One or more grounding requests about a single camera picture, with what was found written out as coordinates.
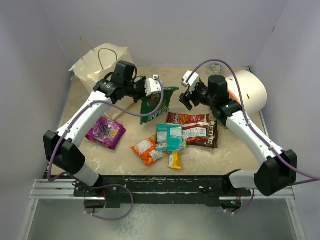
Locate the green chips bag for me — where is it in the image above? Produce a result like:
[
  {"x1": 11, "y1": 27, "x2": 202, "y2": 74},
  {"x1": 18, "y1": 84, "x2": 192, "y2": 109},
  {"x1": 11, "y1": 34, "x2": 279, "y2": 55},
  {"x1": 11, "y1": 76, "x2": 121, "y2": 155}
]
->
[{"x1": 140, "y1": 86, "x2": 179, "y2": 125}]

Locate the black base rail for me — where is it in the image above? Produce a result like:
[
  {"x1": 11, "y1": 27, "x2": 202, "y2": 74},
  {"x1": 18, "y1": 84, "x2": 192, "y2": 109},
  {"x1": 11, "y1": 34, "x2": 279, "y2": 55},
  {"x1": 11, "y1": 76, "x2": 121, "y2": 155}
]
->
[{"x1": 71, "y1": 174, "x2": 251, "y2": 209}]

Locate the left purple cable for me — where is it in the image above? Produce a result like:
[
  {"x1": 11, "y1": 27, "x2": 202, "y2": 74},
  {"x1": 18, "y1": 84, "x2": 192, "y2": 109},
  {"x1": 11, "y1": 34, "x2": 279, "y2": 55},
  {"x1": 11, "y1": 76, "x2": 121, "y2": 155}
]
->
[{"x1": 46, "y1": 76, "x2": 165, "y2": 221}]

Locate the yellow snack bar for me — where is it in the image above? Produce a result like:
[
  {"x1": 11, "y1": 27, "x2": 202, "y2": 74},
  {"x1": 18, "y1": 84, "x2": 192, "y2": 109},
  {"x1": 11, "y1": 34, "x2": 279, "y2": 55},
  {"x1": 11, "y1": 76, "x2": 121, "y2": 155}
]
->
[{"x1": 168, "y1": 151, "x2": 182, "y2": 170}]

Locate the aluminium frame rail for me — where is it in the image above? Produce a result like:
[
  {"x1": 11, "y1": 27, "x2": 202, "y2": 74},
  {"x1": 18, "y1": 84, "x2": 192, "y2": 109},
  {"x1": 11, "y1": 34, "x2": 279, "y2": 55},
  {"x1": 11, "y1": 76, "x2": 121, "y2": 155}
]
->
[{"x1": 20, "y1": 179, "x2": 306, "y2": 240}]

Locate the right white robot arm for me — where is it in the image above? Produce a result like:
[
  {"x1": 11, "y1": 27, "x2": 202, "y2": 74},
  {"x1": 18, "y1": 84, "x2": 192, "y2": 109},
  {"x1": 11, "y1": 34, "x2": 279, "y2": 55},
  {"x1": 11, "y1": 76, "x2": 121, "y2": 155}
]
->
[{"x1": 179, "y1": 71, "x2": 298, "y2": 197}]

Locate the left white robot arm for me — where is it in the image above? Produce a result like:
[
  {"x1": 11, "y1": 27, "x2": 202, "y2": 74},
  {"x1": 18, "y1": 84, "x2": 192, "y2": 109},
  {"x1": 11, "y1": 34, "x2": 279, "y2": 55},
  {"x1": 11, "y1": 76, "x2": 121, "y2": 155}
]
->
[{"x1": 43, "y1": 60, "x2": 163, "y2": 196}]

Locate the large cylindrical drum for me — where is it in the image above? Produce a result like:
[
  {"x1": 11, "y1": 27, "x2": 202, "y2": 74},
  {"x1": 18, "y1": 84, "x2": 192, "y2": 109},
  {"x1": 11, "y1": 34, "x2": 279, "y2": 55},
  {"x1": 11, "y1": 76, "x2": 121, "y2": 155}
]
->
[{"x1": 225, "y1": 70, "x2": 268, "y2": 117}]

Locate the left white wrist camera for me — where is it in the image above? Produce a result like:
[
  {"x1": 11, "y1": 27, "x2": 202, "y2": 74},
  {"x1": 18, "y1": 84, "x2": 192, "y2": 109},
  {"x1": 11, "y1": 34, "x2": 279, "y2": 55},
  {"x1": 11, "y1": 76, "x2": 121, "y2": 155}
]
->
[{"x1": 144, "y1": 75, "x2": 162, "y2": 97}]

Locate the teal snack packet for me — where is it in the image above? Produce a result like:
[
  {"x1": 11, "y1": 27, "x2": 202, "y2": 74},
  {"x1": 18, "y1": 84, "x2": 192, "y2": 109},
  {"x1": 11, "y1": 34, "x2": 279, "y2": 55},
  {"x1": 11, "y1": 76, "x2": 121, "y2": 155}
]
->
[{"x1": 155, "y1": 124, "x2": 187, "y2": 152}]

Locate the orange snack bag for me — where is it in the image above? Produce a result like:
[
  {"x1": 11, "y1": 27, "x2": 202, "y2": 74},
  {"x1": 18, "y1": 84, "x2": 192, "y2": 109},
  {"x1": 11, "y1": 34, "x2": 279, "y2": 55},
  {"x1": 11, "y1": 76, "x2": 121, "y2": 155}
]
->
[{"x1": 131, "y1": 134, "x2": 169, "y2": 167}]

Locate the purple candy bag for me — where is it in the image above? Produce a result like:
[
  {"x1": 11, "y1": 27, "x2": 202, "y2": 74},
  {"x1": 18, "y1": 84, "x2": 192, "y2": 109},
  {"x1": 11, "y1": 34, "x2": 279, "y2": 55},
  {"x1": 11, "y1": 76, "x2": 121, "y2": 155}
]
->
[{"x1": 85, "y1": 116, "x2": 126, "y2": 150}]

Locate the small tape roll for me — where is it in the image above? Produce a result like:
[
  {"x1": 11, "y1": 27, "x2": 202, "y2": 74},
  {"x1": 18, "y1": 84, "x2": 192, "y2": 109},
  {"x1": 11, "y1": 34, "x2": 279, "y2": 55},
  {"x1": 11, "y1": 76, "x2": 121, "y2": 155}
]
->
[{"x1": 208, "y1": 63, "x2": 223, "y2": 75}]

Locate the red doritos bag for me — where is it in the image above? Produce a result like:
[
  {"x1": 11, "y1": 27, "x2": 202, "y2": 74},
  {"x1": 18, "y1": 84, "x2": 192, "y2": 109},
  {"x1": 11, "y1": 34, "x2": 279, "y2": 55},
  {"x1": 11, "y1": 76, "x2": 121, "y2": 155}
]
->
[{"x1": 166, "y1": 112, "x2": 210, "y2": 147}]

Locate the brown m&m's bag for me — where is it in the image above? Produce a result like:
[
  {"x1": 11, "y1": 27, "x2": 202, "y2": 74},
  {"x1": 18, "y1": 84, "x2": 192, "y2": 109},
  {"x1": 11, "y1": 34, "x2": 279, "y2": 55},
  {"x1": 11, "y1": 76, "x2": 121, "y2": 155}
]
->
[{"x1": 187, "y1": 120, "x2": 218, "y2": 149}]

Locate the brown paper bag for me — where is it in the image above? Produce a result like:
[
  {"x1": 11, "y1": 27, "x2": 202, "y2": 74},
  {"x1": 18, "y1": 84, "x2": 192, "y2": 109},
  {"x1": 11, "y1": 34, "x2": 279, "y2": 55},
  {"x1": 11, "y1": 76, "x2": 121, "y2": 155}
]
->
[{"x1": 69, "y1": 34, "x2": 137, "y2": 120}]

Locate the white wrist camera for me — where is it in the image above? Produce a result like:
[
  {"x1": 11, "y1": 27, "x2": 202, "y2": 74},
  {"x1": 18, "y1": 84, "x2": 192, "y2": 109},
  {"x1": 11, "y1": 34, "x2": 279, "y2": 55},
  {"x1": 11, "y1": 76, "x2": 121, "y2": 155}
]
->
[
  {"x1": 144, "y1": 75, "x2": 162, "y2": 97},
  {"x1": 181, "y1": 70, "x2": 200, "y2": 94}
]

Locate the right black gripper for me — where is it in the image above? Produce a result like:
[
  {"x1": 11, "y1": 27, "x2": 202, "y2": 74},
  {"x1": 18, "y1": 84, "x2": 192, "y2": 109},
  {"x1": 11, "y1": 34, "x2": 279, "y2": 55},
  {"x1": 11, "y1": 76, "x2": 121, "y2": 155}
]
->
[{"x1": 179, "y1": 81, "x2": 216, "y2": 111}]

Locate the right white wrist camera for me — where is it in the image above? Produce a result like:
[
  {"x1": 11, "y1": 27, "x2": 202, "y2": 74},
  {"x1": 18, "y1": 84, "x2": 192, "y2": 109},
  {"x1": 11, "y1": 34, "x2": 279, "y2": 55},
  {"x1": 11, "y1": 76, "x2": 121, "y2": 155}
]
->
[{"x1": 181, "y1": 70, "x2": 200, "y2": 94}]

